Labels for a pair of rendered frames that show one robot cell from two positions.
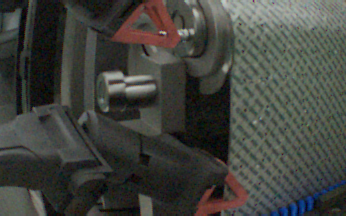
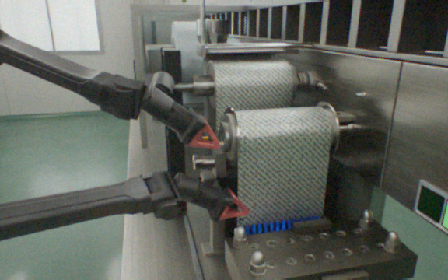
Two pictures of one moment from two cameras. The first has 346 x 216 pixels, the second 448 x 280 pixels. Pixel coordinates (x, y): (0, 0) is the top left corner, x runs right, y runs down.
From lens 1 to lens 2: 0.20 m
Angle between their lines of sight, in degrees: 11
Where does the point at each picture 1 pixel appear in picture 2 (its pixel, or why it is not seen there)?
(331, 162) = (304, 203)
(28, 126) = (134, 183)
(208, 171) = (223, 200)
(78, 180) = (161, 207)
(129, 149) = (193, 189)
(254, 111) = (249, 175)
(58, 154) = (150, 196)
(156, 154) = (204, 190)
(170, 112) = (219, 170)
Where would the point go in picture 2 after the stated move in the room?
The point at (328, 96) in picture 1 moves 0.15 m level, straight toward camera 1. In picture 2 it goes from (299, 169) to (284, 196)
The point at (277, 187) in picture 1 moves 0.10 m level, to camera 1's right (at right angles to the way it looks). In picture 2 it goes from (266, 209) to (306, 213)
